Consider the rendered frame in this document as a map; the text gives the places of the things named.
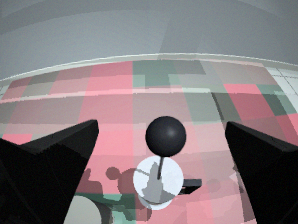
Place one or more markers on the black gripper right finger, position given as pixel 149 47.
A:
pixel 269 170

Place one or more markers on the coffee press with black knob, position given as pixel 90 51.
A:
pixel 158 179

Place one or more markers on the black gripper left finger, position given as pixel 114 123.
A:
pixel 45 172

